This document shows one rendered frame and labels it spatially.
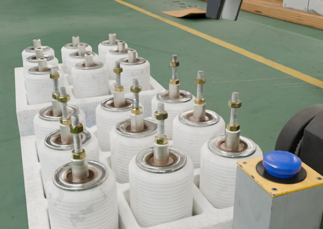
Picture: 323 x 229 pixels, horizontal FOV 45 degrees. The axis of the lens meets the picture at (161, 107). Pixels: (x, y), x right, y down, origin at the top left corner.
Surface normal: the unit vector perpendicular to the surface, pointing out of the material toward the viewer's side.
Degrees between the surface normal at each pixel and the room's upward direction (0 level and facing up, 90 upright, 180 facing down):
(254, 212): 90
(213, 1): 81
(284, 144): 73
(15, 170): 0
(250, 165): 0
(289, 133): 61
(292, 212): 90
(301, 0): 90
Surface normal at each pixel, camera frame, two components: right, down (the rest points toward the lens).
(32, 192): 0.00, -0.93
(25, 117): 0.33, 0.36
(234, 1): -0.71, 0.13
